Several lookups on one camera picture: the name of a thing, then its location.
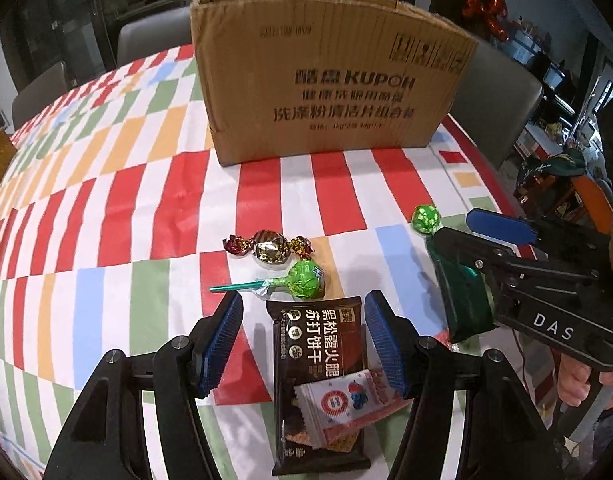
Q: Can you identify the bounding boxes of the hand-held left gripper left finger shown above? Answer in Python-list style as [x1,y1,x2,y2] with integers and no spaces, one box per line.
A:
[44,291,244,480]

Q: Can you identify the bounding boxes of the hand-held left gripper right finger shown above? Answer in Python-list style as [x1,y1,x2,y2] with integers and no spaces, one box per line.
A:
[364,290,567,480]

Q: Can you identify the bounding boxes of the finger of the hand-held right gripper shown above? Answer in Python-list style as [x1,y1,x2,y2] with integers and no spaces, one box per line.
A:
[431,227,601,287]
[465,208,542,248]

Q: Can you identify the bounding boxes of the dark green snack packet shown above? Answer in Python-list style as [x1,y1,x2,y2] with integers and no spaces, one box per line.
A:
[425,237,498,343]

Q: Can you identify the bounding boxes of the dark brown cracker packet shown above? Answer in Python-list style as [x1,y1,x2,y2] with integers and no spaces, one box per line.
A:
[266,296,370,477]

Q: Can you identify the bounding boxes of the pink snack bar packet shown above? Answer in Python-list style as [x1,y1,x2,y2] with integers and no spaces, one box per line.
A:
[294,367,411,443]

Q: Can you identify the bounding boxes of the brown cardboard box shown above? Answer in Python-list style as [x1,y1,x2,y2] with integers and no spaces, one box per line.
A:
[190,0,478,167]

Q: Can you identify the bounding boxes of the person's right hand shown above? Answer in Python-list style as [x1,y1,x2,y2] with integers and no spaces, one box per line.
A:
[557,354,595,407]

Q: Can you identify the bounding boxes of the green foil candy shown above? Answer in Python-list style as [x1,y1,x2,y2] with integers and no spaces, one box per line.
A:
[411,204,441,235]

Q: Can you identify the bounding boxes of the dark green cap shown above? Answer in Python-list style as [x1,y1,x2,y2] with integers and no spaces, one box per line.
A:
[519,147,587,181]

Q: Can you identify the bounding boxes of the orange blue child chair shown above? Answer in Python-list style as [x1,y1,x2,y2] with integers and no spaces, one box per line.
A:
[574,175,613,236]

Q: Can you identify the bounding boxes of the gold brown wrapped candy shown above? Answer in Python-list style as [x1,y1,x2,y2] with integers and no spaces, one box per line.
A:
[223,229,315,265]

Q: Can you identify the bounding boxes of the green lollipop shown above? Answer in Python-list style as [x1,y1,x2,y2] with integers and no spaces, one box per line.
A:
[210,259,328,302]

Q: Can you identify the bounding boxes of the grey dining chair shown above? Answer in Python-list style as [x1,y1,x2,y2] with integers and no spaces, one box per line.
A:
[116,7,194,68]
[447,40,545,171]
[11,62,70,128]

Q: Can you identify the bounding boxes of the red heart balloons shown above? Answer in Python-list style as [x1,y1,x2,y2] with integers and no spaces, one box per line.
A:
[461,0,510,43]

